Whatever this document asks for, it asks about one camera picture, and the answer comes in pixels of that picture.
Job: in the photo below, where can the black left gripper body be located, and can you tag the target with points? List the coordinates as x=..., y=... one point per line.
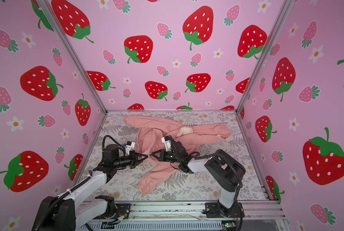
x=126, y=161

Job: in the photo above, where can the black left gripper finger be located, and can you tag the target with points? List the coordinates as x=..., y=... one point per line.
x=135, y=162
x=137, y=156

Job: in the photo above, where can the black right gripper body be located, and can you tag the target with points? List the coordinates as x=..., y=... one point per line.
x=170, y=156

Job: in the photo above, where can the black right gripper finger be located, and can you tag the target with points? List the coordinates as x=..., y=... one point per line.
x=157, y=158
x=158, y=153

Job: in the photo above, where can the pink hooded zip jacket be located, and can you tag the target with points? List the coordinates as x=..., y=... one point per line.
x=185, y=140

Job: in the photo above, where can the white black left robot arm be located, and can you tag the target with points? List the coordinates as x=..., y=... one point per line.
x=64, y=213

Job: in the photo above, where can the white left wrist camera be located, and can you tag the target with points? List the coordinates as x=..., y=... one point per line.
x=129, y=146

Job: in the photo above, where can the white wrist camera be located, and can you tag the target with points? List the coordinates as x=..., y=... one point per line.
x=129, y=146
x=167, y=141

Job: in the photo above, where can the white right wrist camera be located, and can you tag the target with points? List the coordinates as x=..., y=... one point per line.
x=167, y=141

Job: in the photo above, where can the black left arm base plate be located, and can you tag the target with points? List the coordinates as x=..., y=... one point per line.
x=108, y=209

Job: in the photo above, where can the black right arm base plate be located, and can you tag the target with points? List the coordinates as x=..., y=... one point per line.
x=216, y=210

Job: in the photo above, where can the aluminium left corner post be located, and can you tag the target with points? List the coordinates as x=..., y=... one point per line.
x=49, y=14

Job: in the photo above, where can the aluminium corner post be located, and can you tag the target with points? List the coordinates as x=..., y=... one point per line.
x=279, y=22
x=49, y=14

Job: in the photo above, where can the aluminium right corner post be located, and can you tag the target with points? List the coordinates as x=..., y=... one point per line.
x=279, y=22

